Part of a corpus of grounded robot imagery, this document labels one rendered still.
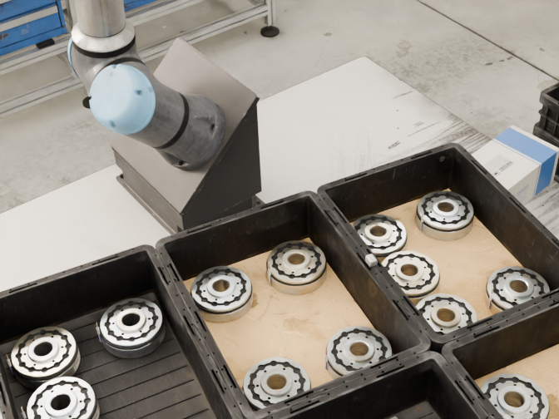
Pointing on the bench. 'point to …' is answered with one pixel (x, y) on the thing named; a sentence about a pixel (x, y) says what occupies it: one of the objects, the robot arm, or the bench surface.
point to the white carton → (520, 162)
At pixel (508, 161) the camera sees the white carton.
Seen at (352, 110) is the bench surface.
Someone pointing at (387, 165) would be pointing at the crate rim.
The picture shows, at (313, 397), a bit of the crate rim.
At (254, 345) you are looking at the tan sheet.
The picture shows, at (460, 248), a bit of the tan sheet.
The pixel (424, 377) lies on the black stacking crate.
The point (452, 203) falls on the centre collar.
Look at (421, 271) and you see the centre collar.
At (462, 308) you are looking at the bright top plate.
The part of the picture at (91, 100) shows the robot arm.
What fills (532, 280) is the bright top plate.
